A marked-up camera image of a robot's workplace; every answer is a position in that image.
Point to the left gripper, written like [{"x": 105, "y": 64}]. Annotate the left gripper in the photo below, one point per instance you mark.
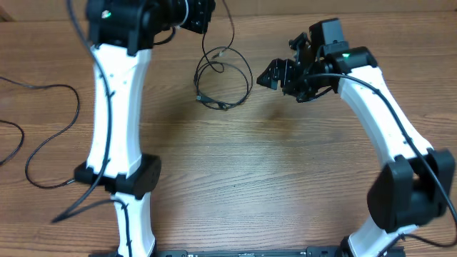
[{"x": 205, "y": 8}]

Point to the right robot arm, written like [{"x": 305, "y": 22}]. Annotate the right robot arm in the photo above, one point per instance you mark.
[{"x": 415, "y": 180}]

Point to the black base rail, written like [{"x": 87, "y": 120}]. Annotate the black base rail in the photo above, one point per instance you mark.
[{"x": 246, "y": 253}]

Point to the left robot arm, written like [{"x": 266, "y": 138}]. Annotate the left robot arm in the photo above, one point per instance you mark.
[{"x": 121, "y": 41}]

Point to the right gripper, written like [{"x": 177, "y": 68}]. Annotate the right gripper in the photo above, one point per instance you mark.
[{"x": 284, "y": 69}]

